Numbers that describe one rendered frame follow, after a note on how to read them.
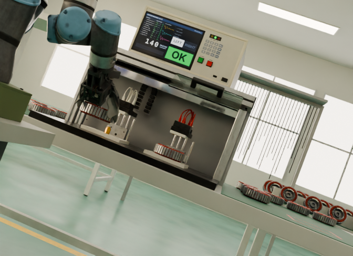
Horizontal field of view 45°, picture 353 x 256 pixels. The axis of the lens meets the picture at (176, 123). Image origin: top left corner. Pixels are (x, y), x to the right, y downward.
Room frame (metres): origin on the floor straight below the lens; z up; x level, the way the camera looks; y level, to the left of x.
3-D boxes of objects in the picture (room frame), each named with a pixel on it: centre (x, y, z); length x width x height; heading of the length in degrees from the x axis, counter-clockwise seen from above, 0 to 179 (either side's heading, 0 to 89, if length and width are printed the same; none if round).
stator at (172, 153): (1.54, -0.01, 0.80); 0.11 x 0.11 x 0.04
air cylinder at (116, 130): (1.72, 0.20, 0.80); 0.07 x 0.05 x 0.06; 82
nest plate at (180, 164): (1.54, -0.01, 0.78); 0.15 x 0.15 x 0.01; 82
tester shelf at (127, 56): (1.87, 0.06, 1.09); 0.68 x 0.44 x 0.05; 82
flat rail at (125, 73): (1.66, 0.09, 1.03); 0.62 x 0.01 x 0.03; 82
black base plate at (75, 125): (1.57, 0.10, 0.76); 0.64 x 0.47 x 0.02; 82
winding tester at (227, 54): (1.87, 0.05, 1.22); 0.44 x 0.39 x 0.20; 82
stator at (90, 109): (1.38, 0.25, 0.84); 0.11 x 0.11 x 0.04
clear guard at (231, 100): (1.54, -0.07, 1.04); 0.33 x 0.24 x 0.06; 172
